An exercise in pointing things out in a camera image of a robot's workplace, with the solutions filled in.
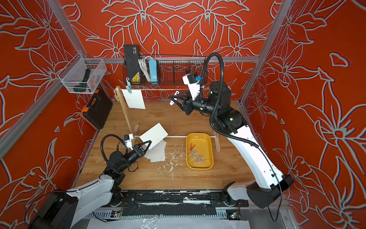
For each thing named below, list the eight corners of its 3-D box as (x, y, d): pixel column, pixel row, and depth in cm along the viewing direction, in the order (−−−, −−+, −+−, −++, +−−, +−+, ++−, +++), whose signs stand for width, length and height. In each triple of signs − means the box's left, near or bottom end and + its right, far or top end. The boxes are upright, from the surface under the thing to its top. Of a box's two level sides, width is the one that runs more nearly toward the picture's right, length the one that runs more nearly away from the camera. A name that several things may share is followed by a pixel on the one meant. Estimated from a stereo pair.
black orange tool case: (93, 130, 104) (78, 114, 89) (104, 106, 119) (94, 89, 105) (102, 130, 103) (89, 114, 89) (113, 106, 119) (103, 89, 105)
